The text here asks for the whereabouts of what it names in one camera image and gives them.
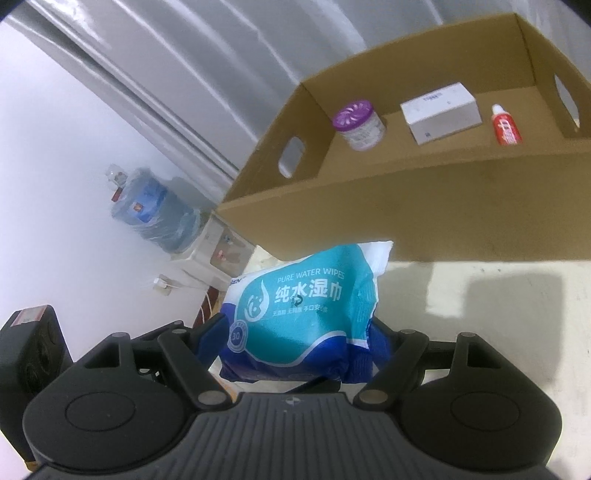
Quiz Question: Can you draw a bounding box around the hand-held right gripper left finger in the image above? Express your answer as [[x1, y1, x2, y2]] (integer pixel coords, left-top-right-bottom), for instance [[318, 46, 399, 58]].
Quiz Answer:
[[83, 313, 229, 409]]

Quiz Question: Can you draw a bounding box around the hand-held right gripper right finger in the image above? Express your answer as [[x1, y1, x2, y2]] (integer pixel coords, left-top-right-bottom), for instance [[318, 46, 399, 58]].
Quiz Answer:
[[358, 318, 506, 407]]

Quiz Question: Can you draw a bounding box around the blue wet wipes pack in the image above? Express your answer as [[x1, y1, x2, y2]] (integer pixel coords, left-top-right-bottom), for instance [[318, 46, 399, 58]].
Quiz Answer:
[[219, 239, 394, 384]]

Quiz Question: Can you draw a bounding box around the brown cardboard box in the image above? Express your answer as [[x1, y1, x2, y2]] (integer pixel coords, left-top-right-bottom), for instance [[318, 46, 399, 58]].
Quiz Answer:
[[216, 13, 591, 261]]

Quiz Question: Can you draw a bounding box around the purple lid air freshener jar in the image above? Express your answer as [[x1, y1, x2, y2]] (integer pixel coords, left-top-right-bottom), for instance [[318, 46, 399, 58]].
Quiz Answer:
[[332, 102, 386, 152]]

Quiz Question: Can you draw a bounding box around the white carton box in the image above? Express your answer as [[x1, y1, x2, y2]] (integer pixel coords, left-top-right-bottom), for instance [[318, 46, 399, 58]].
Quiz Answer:
[[400, 82, 483, 146]]

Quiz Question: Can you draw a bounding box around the red toothpaste tube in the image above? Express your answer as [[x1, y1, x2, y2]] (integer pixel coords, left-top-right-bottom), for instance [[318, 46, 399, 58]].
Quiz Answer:
[[490, 104, 523, 147]]

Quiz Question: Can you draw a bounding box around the white water dispenser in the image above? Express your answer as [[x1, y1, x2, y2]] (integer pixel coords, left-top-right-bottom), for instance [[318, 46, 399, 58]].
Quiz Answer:
[[173, 212, 254, 289]]

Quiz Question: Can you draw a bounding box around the blue water bottle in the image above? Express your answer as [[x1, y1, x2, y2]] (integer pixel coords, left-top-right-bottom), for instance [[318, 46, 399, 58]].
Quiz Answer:
[[110, 167, 201, 254]]

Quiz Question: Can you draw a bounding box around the grey curtain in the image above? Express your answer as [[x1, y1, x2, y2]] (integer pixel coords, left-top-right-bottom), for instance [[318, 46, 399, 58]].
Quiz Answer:
[[9, 0, 522, 204]]

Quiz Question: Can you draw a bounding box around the white cable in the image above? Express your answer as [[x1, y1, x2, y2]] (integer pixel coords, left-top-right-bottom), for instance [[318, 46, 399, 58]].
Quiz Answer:
[[175, 281, 218, 324]]

